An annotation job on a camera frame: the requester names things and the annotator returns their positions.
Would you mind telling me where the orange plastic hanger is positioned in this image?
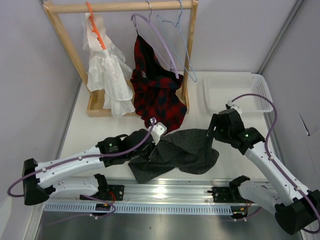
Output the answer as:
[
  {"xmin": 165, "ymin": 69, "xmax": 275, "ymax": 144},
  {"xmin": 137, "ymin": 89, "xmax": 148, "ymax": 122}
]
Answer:
[{"xmin": 86, "ymin": 1, "xmax": 106, "ymax": 50}]

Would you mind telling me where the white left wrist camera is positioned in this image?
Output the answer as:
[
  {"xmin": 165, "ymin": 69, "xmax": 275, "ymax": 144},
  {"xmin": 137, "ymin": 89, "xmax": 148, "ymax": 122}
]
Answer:
[{"xmin": 147, "ymin": 117, "xmax": 167, "ymax": 145}]

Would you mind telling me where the white perforated plastic basket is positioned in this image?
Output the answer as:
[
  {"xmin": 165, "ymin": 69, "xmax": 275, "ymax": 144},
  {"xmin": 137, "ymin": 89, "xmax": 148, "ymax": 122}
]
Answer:
[{"xmin": 203, "ymin": 73, "xmax": 273, "ymax": 113}]

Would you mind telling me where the purple plastic hanger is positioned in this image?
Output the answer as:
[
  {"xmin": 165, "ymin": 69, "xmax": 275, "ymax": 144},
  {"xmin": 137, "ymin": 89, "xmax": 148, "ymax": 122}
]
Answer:
[{"xmin": 130, "ymin": 0, "xmax": 181, "ymax": 79}]

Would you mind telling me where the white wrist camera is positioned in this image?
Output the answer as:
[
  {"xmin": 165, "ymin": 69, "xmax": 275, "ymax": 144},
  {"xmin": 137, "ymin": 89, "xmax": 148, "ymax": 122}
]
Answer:
[
  {"xmin": 147, "ymin": 117, "xmax": 167, "ymax": 145},
  {"xmin": 225, "ymin": 100, "xmax": 243, "ymax": 116}
]

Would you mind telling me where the wooden clothes rack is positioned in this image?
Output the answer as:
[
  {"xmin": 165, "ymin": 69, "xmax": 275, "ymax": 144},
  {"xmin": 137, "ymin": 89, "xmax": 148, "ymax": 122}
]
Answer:
[{"xmin": 43, "ymin": 0, "xmax": 198, "ymax": 118}]

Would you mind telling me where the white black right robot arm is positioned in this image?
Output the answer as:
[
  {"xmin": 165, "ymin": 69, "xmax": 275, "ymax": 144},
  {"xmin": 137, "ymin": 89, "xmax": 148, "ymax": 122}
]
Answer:
[{"xmin": 207, "ymin": 108, "xmax": 320, "ymax": 235}]

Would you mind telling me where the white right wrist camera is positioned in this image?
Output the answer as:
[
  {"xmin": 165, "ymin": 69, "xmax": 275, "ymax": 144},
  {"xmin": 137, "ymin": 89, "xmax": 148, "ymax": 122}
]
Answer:
[{"xmin": 225, "ymin": 100, "xmax": 243, "ymax": 116}]

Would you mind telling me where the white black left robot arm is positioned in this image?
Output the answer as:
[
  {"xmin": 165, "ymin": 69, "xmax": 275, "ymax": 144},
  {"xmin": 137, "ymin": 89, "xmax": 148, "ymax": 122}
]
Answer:
[{"xmin": 22, "ymin": 129, "xmax": 162, "ymax": 206}]

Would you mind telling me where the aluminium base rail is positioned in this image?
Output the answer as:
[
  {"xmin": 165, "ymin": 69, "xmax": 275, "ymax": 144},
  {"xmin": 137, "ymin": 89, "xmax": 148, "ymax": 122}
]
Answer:
[{"xmin": 33, "ymin": 138, "xmax": 307, "ymax": 207}]

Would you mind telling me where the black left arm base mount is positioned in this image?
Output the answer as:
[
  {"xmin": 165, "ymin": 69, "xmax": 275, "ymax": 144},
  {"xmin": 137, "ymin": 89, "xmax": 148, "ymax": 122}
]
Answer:
[{"xmin": 106, "ymin": 184, "xmax": 125, "ymax": 202}]

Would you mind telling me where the red black plaid garment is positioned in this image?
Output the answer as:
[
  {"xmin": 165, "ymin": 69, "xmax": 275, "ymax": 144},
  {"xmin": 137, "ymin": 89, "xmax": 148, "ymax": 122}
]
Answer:
[{"xmin": 130, "ymin": 35, "xmax": 187, "ymax": 133}]

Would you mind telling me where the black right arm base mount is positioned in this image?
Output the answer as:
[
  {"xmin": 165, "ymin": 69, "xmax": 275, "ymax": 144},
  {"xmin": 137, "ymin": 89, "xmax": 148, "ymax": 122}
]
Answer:
[{"xmin": 207, "ymin": 186, "xmax": 248, "ymax": 204}]

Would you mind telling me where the light blue wire hanger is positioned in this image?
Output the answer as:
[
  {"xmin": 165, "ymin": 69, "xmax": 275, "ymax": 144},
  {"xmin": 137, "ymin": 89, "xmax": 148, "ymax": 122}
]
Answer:
[{"xmin": 156, "ymin": 0, "xmax": 198, "ymax": 83}]

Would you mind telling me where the white ruffled dress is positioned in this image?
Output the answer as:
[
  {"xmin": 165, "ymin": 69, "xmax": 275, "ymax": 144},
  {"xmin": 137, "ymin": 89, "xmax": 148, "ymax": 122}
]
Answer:
[{"xmin": 83, "ymin": 13, "xmax": 135, "ymax": 118}]

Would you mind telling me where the dark grey dotted skirt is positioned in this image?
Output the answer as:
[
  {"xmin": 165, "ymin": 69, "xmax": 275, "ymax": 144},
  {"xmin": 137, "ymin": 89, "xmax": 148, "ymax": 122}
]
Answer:
[{"xmin": 128, "ymin": 128, "xmax": 220, "ymax": 184}]

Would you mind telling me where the white slotted cable duct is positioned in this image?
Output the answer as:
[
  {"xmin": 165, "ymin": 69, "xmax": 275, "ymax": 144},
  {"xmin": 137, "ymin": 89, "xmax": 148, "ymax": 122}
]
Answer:
[{"xmin": 44, "ymin": 202, "xmax": 233, "ymax": 216}]

